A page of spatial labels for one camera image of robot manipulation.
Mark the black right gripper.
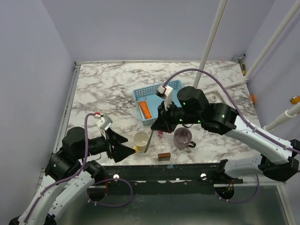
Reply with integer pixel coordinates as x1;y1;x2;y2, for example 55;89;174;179
151;99;202;134

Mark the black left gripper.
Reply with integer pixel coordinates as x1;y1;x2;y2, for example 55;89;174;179
77;127;136;162

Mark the grey toothbrush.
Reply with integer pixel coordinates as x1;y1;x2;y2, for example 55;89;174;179
144;130;154;153

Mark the yellow mug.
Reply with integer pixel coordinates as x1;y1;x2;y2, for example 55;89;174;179
133;131;150;152

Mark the mauve mug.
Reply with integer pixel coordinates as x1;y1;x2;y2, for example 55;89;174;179
173;127;196;150

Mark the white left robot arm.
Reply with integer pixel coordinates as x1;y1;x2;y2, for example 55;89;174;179
9;127;135;225

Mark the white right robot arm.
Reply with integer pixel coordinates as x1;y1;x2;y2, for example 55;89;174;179
151;86;299;184

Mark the light blue perforated basket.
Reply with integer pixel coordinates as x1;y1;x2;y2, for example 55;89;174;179
132;80;184;126

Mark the orange yellow clamp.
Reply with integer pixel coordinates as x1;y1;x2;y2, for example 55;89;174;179
290;96;300;105

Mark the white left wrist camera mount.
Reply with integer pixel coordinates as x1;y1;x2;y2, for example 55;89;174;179
94;112;113;140

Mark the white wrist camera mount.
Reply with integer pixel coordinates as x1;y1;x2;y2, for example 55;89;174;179
156;85;173;111
94;112;113;140

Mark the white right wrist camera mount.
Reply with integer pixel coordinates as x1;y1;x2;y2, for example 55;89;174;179
156;85;173;111

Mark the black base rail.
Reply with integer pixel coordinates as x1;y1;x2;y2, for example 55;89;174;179
77;160;244;195

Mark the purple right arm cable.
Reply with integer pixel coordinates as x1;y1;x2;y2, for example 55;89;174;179
163;68;300;153

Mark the aluminium frame rail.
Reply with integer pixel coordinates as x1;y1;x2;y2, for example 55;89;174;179
37;167;285;188

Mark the white pvc pipe frame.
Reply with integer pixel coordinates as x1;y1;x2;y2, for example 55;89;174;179
204;0;300;125

